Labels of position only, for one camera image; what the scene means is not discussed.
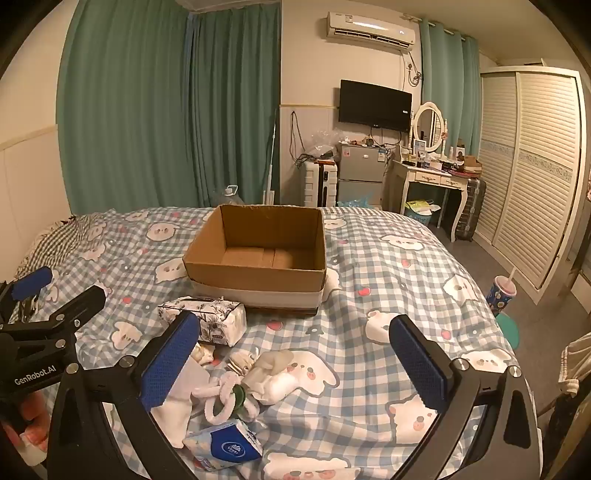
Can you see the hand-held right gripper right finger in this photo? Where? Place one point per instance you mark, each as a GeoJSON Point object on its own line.
{"type": "Point", "coordinates": [420, 364]}

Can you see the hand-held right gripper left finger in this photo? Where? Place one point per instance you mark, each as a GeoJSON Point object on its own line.
{"type": "Point", "coordinates": [171, 364]}

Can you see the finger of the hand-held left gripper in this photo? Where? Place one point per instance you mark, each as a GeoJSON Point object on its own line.
{"type": "Point", "coordinates": [78, 304]}
{"type": "Point", "coordinates": [32, 282]}

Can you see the floral print tissue pack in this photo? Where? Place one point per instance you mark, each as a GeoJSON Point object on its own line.
{"type": "Point", "coordinates": [221, 318]}

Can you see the white grey sock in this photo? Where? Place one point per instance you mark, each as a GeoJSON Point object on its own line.
{"type": "Point", "coordinates": [277, 387]}

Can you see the brown cardboard box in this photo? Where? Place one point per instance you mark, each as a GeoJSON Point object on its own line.
{"type": "Point", "coordinates": [207, 249]}

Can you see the person's left hand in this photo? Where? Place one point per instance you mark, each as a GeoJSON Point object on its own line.
{"type": "Point", "coordinates": [32, 410]}

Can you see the small beige cloth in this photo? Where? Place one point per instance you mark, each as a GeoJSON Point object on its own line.
{"type": "Point", "coordinates": [204, 353]}

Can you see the grey checked cloth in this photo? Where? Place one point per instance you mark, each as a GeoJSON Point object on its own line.
{"type": "Point", "coordinates": [51, 235]}

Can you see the white cloth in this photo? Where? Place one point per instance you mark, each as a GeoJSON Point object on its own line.
{"type": "Point", "coordinates": [180, 415]}

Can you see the small striped cloth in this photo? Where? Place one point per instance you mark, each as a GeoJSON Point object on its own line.
{"type": "Point", "coordinates": [240, 360]}

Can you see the teal stool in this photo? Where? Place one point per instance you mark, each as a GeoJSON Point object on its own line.
{"type": "Point", "coordinates": [510, 330]}

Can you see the blue tissue pack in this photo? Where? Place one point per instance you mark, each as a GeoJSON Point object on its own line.
{"type": "Point", "coordinates": [231, 445]}

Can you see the bear print checked blanket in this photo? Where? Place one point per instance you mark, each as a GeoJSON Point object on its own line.
{"type": "Point", "coordinates": [369, 277]}

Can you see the printed cup with straw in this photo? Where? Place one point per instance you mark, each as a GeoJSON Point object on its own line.
{"type": "Point", "coordinates": [501, 293]}

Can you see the teal laundry basket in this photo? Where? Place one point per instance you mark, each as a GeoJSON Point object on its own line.
{"type": "Point", "coordinates": [418, 214]}

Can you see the hanging clothes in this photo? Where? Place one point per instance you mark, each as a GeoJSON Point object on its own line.
{"type": "Point", "coordinates": [572, 369]}

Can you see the dark suitcase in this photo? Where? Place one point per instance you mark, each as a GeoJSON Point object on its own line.
{"type": "Point", "coordinates": [472, 207]}

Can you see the blue plastic bag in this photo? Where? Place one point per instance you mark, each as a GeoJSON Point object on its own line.
{"type": "Point", "coordinates": [358, 201]}

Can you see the clear water jug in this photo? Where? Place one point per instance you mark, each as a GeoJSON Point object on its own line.
{"type": "Point", "coordinates": [228, 197]}

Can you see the white dressing table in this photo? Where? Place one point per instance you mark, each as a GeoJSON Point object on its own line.
{"type": "Point", "coordinates": [429, 177]}

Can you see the small grey fridge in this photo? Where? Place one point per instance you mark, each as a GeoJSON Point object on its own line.
{"type": "Point", "coordinates": [360, 170]}

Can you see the teal curtain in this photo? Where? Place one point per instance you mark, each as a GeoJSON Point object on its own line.
{"type": "Point", "coordinates": [448, 83]}
{"type": "Point", "coordinates": [124, 101]}
{"type": "Point", "coordinates": [235, 101]}

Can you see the white suitcase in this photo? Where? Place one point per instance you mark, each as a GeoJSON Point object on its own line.
{"type": "Point", "coordinates": [321, 184]}

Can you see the white louvred wardrobe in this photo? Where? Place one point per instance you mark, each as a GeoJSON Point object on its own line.
{"type": "Point", "coordinates": [531, 175]}

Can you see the white mop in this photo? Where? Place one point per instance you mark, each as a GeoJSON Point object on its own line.
{"type": "Point", "coordinates": [272, 161]}

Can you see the oval white mirror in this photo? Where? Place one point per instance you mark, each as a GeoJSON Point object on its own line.
{"type": "Point", "coordinates": [427, 124]}

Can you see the clear plastic bag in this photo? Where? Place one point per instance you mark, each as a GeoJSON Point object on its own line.
{"type": "Point", "coordinates": [323, 143]}

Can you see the white air conditioner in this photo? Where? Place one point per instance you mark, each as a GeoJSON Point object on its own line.
{"type": "Point", "coordinates": [369, 27]}

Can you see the black wall television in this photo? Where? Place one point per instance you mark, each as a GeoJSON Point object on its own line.
{"type": "Point", "coordinates": [374, 106]}

